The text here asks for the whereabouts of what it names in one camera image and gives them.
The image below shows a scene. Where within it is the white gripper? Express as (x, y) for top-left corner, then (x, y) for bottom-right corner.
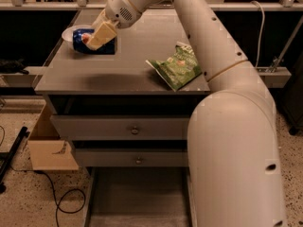
(86, 0), (142, 50)

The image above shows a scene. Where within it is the grey drawer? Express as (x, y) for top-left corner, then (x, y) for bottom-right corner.
(73, 140), (188, 167)
(51, 96), (198, 141)
(83, 167), (197, 227)

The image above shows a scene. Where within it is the grey bottom drawer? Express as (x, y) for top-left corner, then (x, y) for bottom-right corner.
(83, 167), (197, 227)

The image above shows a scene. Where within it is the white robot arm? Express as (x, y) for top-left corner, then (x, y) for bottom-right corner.
(101, 0), (288, 227)

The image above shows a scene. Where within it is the white hanging cable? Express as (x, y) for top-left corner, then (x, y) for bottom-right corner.
(250, 0), (266, 68)

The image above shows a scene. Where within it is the grey drawer cabinet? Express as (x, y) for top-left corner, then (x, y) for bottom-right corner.
(33, 9), (229, 227)

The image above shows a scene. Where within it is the blue pepsi can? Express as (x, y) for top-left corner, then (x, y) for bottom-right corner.
(72, 28), (116, 55)

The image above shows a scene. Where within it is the green chip bag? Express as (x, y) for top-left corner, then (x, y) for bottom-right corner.
(146, 42), (202, 92)

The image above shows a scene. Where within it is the black object on rail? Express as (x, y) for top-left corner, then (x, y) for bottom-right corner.
(0, 59), (29, 75)

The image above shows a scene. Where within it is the dark cabinet at right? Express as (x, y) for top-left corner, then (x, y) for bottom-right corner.
(280, 53), (303, 135)

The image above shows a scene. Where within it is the white bowl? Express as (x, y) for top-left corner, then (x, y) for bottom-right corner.
(62, 25), (92, 43)

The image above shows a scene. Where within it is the grey top drawer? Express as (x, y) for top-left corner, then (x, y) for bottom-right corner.
(51, 96), (198, 141)

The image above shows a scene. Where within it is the black stand leg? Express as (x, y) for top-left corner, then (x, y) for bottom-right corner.
(0, 127), (28, 194)

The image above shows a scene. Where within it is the cardboard box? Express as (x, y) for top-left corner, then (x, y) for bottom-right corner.
(27, 106), (79, 171)

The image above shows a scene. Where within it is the grey middle drawer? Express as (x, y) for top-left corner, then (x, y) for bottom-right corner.
(73, 140), (188, 167)

